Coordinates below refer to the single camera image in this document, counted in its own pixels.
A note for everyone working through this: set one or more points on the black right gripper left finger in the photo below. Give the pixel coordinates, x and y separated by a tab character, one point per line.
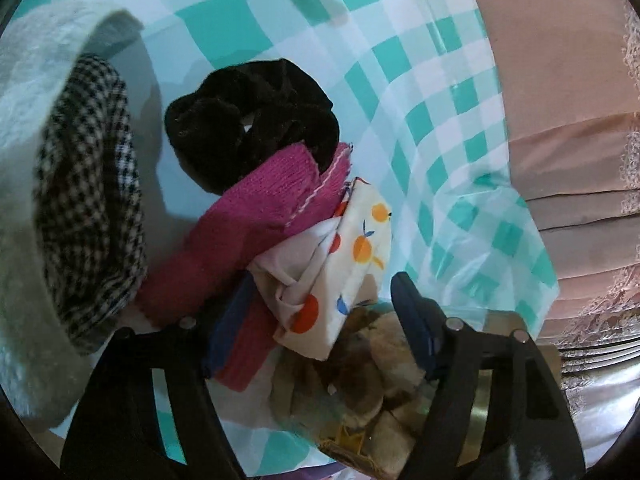
115	430

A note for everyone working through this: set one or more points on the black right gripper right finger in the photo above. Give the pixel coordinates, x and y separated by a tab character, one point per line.
497	413

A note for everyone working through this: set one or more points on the grey blue plush cloth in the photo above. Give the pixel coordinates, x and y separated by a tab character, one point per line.
42	373

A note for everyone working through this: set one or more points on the magenta knit sock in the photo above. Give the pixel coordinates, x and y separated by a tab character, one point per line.
285	196

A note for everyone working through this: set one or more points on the white fruit print cloth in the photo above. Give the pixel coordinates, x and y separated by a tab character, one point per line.
311	281

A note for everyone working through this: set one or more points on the black white houndstooth cloth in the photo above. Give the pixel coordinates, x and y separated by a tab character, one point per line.
89	216

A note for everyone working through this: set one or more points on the glass jar with gold lid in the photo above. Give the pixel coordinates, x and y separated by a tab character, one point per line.
366	404

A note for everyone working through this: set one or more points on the black scrunchie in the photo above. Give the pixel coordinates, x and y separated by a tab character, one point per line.
243	114

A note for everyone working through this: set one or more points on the teal checkered tablecloth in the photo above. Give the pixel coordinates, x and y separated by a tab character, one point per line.
416	90

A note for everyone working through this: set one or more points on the pink embroidered curtain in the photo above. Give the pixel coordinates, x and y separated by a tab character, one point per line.
570	76

